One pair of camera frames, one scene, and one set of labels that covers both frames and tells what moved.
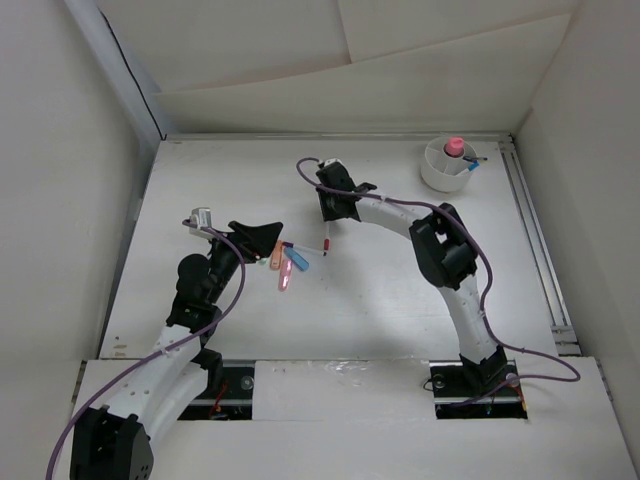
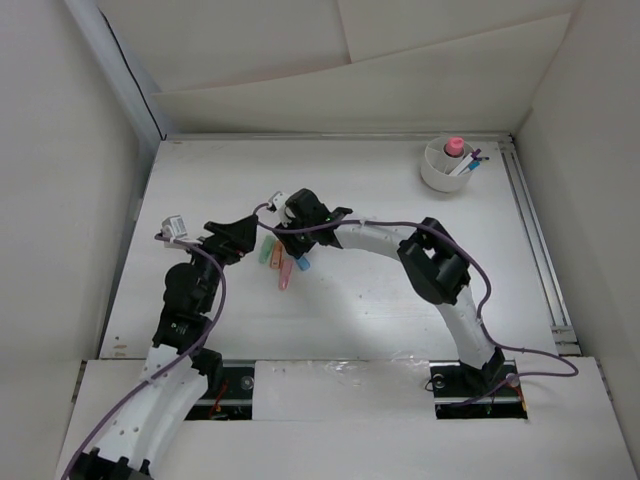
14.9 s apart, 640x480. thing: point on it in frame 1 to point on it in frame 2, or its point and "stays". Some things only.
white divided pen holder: [441, 171] stays
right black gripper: [327, 212] to [292, 245]
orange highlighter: [275, 260] stays
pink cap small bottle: [454, 147] stays
